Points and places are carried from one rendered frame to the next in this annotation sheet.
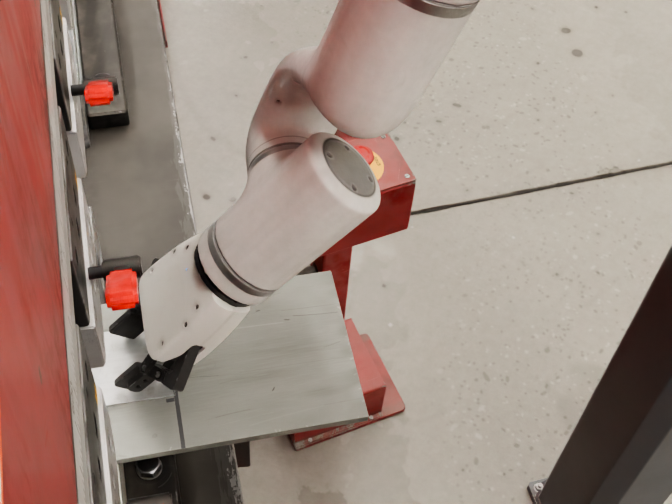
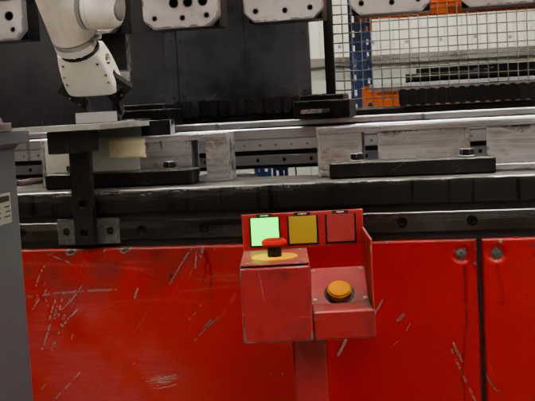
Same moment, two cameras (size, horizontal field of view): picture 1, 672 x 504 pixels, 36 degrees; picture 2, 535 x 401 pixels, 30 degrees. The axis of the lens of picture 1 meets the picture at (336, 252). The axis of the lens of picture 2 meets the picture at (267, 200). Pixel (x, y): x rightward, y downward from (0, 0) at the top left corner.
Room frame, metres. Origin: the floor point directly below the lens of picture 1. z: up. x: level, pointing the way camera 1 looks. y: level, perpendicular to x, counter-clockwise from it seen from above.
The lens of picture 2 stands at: (1.72, -1.38, 1.01)
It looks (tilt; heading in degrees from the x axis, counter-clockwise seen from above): 5 degrees down; 119
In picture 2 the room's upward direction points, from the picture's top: 3 degrees counter-clockwise
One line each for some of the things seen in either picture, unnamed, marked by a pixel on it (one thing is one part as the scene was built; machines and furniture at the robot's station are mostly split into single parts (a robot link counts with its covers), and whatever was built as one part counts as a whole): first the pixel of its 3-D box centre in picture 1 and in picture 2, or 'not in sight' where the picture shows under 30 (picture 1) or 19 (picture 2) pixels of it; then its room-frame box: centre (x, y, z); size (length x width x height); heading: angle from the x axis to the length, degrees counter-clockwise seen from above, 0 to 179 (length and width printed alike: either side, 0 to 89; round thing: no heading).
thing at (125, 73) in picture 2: not in sight; (105, 59); (0.48, 0.25, 1.13); 0.10 x 0.02 x 0.10; 16
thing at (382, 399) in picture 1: (334, 376); not in sight; (1.04, -0.02, 0.06); 0.25 x 0.20 x 0.12; 118
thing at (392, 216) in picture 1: (338, 159); (306, 273); (1.03, 0.01, 0.75); 0.20 x 0.16 x 0.18; 28
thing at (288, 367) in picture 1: (224, 362); (80, 126); (0.52, 0.10, 1.00); 0.26 x 0.18 x 0.01; 106
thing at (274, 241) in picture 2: (359, 161); (274, 249); (0.99, -0.02, 0.79); 0.04 x 0.04 x 0.04
